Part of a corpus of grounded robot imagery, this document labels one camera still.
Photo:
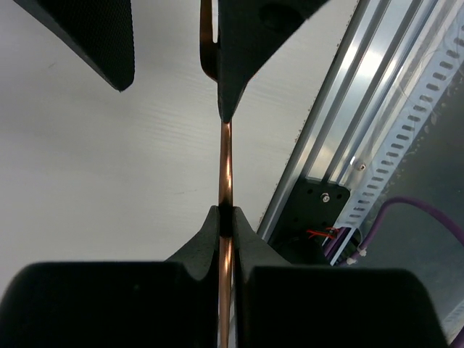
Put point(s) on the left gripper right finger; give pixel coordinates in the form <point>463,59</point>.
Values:
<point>283,305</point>

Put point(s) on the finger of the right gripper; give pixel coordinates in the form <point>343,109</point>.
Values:
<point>249,34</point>
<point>100,32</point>

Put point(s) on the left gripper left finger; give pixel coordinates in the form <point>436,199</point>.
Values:
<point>173,303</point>

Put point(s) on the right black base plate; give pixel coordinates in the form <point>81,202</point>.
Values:
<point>307,221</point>

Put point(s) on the front aluminium rail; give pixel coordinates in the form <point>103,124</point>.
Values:
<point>376,52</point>

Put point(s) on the grey slotted cable duct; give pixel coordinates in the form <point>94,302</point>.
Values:
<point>371,170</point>

